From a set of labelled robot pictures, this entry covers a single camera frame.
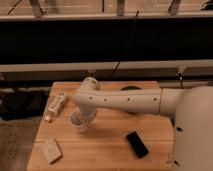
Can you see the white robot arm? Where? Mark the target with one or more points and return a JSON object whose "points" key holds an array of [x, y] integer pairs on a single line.
{"points": [[191, 108]]}

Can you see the green bowl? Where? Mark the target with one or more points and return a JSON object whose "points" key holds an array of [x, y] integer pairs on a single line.
{"points": [[128, 88]]}

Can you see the white toothpaste tube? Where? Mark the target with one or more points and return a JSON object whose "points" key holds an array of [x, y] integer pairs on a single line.
{"points": [[55, 106]]}

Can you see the black smartphone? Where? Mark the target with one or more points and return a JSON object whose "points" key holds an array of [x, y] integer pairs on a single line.
{"points": [[137, 144]]}

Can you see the beige sponge block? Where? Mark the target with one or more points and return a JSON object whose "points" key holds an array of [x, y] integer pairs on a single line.
{"points": [[51, 150]]}

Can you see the metal window rail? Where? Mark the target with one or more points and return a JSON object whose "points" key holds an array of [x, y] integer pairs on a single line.
{"points": [[107, 70]]}

